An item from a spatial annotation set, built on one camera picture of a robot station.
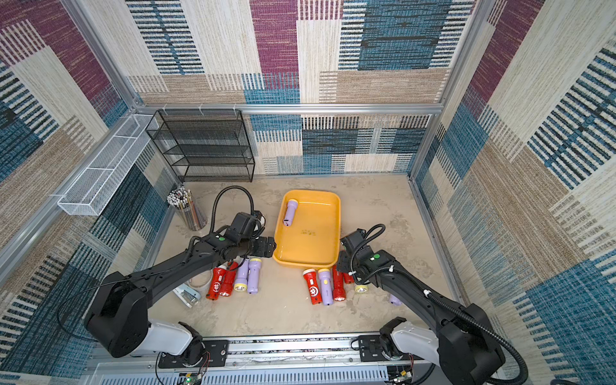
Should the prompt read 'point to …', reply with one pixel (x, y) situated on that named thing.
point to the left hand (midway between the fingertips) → (268, 244)
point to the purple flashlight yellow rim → (241, 279)
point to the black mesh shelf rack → (204, 145)
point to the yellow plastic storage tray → (314, 239)
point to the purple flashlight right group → (325, 278)
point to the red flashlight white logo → (314, 286)
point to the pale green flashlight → (361, 288)
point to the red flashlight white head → (216, 278)
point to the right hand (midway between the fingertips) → (351, 266)
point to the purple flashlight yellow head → (253, 275)
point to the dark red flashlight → (347, 277)
